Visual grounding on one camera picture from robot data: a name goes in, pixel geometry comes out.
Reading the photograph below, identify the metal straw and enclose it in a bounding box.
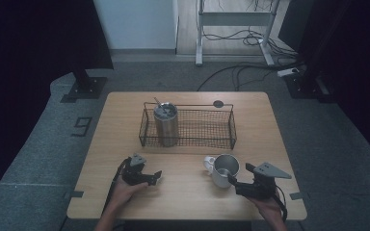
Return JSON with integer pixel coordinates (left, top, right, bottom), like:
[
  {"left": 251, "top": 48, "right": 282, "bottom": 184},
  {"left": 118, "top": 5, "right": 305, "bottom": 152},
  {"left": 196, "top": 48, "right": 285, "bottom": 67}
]
[{"left": 153, "top": 96, "right": 170, "bottom": 114}]

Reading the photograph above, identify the black stand base with post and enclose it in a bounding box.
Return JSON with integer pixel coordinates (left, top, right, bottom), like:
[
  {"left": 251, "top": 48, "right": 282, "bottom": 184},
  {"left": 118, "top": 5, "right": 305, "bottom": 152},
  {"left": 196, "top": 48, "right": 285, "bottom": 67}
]
[
  {"left": 61, "top": 68, "right": 108, "bottom": 104},
  {"left": 283, "top": 71, "right": 335, "bottom": 104}
]

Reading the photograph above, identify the tangle of black floor cables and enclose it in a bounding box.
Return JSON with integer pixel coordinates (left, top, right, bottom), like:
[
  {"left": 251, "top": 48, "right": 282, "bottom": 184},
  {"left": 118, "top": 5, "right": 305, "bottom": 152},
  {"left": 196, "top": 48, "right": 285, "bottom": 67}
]
[{"left": 201, "top": 28, "right": 300, "bottom": 60}]

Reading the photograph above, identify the black curtain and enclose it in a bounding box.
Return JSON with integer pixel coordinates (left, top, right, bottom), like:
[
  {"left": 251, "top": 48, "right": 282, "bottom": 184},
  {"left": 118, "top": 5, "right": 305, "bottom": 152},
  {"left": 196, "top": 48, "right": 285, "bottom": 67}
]
[
  {"left": 0, "top": 0, "right": 115, "bottom": 215},
  {"left": 277, "top": 0, "right": 370, "bottom": 171}
]

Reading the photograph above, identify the long black floor cable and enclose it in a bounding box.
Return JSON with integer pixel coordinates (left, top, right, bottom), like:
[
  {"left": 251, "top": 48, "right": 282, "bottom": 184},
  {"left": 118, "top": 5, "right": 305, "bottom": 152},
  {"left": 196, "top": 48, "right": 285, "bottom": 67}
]
[{"left": 196, "top": 62, "right": 304, "bottom": 92}]

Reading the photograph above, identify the white metal desk frame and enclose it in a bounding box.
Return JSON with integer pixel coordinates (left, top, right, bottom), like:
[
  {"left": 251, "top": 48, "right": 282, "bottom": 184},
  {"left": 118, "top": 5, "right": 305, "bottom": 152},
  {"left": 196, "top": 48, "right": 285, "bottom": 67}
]
[{"left": 195, "top": 0, "right": 282, "bottom": 67}]

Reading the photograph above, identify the person's right hand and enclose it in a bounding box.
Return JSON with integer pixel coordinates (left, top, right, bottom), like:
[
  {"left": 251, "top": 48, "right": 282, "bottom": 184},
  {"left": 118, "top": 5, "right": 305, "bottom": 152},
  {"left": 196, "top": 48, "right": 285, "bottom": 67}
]
[{"left": 248, "top": 192, "right": 284, "bottom": 221}]

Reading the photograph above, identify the person's left hand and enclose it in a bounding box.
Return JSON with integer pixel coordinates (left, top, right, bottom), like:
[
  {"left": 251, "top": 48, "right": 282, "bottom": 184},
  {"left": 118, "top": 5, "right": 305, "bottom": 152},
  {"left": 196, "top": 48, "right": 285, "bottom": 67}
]
[{"left": 109, "top": 176, "right": 149, "bottom": 210}]

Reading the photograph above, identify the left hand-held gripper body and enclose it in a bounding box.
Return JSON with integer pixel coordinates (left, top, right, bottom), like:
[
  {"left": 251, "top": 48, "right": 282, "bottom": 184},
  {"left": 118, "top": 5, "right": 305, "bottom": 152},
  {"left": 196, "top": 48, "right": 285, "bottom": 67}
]
[{"left": 121, "top": 153, "right": 150, "bottom": 187}]

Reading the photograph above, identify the white mug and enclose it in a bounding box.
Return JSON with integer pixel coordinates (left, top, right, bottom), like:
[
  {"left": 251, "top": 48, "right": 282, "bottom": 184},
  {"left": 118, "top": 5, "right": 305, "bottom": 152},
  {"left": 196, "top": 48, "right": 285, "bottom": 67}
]
[{"left": 203, "top": 153, "right": 241, "bottom": 190}]

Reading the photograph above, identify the white power strip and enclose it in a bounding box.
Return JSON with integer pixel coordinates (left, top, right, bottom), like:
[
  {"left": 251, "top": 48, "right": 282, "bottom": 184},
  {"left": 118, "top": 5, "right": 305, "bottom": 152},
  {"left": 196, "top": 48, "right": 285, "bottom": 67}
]
[{"left": 277, "top": 67, "right": 300, "bottom": 78}]

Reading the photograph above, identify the dark wire mesh basket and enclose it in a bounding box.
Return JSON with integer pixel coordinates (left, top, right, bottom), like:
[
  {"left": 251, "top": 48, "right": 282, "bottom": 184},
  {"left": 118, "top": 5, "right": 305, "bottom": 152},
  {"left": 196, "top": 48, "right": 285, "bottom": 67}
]
[{"left": 138, "top": 101, "right": 238, "bottom": 151}]

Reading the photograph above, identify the stainless steel tumbler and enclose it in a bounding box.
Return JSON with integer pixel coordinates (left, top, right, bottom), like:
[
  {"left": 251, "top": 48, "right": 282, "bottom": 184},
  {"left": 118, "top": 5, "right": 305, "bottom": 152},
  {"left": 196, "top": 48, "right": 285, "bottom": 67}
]
[{"left": 153, "top": 101, "right": 180, "bottom": 148}]

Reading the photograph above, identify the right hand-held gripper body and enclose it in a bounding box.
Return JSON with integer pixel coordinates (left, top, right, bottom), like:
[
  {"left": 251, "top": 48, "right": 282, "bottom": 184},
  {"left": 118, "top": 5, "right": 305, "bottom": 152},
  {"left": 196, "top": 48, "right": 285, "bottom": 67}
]
[{"left": 235, "top": 162, "right": 293, "bottom": 199}]

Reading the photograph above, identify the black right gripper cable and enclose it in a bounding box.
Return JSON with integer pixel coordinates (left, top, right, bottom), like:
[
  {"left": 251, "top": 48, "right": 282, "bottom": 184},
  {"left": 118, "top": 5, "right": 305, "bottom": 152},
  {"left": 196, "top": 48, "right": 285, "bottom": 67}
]
[{"left": 272, "top": 183, "right": 289, "bottom": 223}]

